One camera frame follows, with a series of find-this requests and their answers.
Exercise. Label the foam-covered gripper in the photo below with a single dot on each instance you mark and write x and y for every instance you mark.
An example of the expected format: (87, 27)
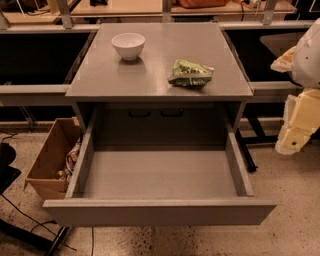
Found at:
(308, 61)

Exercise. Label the grey top drawer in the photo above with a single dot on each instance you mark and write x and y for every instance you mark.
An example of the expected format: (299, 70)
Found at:
(159, 167)

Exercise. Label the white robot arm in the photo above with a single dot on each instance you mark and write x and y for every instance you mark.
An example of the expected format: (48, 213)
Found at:
(306, 60)

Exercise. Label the grey drawer cabinet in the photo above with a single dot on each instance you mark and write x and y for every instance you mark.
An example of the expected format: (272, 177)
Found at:
(104, 77)

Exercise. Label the grey chair seat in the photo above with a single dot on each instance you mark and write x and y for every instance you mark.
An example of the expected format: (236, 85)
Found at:
(278, 44)

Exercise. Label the green snack bag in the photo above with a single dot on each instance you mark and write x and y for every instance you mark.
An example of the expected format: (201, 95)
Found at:
(189, 74)

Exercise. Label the white ceramic bowl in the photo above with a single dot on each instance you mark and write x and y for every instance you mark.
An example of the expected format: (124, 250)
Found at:
(128, 45)

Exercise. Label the brown cardboard box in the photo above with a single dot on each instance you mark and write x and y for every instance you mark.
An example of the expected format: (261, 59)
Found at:
(46, 174)

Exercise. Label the black tripod leg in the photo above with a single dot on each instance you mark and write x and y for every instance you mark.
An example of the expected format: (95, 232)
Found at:
(58, 240)

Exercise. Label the black object at left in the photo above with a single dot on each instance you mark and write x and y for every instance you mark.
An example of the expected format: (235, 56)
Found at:
(8, 174)

